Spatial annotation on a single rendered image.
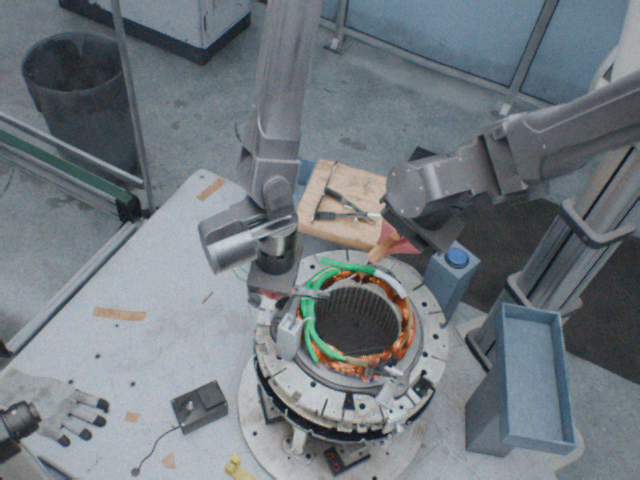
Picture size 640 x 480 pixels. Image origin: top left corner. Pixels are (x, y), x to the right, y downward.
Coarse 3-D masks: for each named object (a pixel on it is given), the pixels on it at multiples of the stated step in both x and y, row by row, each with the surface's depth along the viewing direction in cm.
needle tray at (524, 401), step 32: (512, 320) 111; (544, 320) 110; (512, 352) 106; (544, 352) 107; (480, 384) 117; (512, 384) 102; (544, 384) 103; (480, 416) 113; (512, 416) 99; (544, 416) 99; (480, 448) 117; (512, 448) 115; (544, 448) 95
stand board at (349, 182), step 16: (320, 160) 127; (320, 176) 124; (336, 176) 124; (352, 176) 125; (368, 176) 125; (320, 192) 121; (352, 192) 122; (368, 192) 122; (384, 192) 123; (304, 208) 118; (320, 208) 118; (336, 208) 119; (368, 208) 119; (304, 224) 115; (320, 224) 116; (336, 224) 116; (352, 224) 116; (368, 224) 117; (336, 240) 116; (352, 240) 114; (368, 240) 114; (384, 256) 115
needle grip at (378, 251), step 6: (390, 234) 78; (396, 234) 79; (384, 240) 79; (390, 240) 78; (396, 240) 78; (378, 246) 80; (384, 246) 79; (390, 246) 79; (372, 252) 81; (378, 252) 80; (384, 252) 80; (372, 258) 82; (378, 258) 81
